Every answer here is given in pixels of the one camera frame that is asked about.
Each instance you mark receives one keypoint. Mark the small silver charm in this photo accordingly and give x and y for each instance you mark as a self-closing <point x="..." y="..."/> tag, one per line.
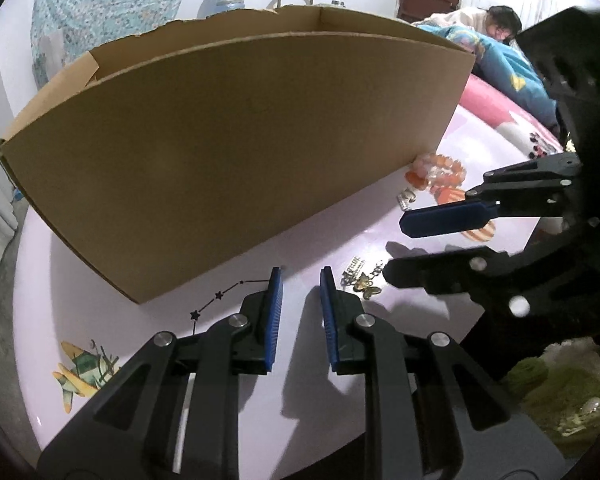
<point x="352" y="267"/>

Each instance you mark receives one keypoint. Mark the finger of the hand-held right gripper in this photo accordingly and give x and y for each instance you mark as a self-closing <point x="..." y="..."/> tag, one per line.
<point x="445" y="219"/>
<point x="440" y="272"/>

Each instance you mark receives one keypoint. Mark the blue patterned quilt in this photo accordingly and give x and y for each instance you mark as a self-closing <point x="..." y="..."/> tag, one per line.
<point x="505" y="70"/>

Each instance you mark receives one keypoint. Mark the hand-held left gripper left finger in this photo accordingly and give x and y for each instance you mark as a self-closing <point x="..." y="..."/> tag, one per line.
<point x="275" y="310"/>

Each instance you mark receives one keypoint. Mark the silver ribbed clip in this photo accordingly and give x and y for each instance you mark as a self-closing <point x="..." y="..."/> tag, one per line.
<point x="406" y="201"/>

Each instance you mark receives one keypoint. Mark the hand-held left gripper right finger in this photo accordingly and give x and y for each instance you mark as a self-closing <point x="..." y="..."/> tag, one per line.
<point x="328" y="320"/>

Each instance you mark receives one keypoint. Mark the brown cardboard box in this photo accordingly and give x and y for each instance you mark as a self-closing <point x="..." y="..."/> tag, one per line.
<point x="230" y="160"/>

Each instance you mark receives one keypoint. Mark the pink bedding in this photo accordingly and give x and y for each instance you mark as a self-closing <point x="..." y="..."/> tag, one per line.
<point x="485" y="100"/>

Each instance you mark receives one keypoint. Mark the teal patterned hanging cloth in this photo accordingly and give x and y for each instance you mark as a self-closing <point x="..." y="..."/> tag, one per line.
<point x="105" y="0"/>

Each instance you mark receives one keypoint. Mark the gold butterfly brooch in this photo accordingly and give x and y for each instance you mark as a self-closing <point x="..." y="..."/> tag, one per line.
<point x="367" y="285"/>

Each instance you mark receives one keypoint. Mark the white printed table cover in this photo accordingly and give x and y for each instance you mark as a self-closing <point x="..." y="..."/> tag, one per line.
<point x="155" y="320"/>

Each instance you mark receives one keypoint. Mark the small orange pendant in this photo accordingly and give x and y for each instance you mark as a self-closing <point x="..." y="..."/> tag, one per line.
<point x="414" y="179"/>

